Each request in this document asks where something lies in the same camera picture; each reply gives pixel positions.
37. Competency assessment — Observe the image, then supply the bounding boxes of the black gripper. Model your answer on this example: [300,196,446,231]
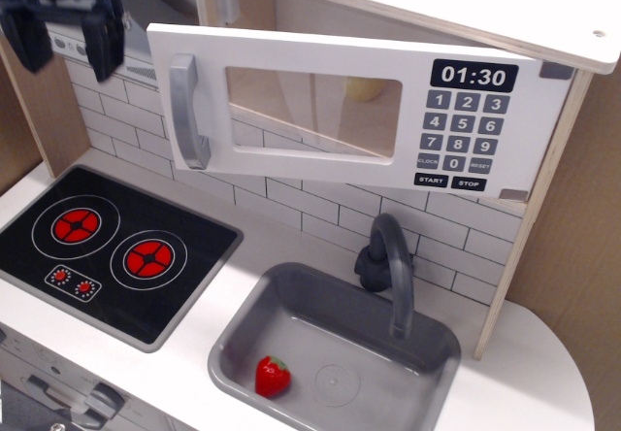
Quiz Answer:
[1,0,125,83]

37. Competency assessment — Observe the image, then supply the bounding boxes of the grey microwave door handle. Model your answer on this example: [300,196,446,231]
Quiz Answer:
[169,53,211,171]

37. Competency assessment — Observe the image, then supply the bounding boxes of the white toy microwave door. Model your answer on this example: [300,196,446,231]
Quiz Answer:
[147,23,573,201]

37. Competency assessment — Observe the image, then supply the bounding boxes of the yellow object inside microwave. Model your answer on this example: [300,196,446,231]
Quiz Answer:
[345,77,385,102]

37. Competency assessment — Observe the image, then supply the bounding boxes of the white wooden microwave cabinet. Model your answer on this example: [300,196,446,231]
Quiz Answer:
[197,0,620,359]

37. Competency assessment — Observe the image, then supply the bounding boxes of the grey toy extractor hood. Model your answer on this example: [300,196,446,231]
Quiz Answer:
[46,0,201,88]

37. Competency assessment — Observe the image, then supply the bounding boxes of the black toy induction hob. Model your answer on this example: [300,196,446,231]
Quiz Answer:
[1,166,243,352]

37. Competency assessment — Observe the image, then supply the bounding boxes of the grey toy faucet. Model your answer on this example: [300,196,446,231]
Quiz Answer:
[354,214,414,340]

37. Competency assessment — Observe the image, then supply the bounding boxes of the red toy strawberry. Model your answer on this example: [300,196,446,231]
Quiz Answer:
[255,355,291,397]

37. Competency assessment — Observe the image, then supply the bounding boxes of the grey toy sink basin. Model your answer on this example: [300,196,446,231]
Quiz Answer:
[208,263,461,430]

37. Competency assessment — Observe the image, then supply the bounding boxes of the grey oven door handle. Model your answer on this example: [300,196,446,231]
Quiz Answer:
[22,375,125,430]

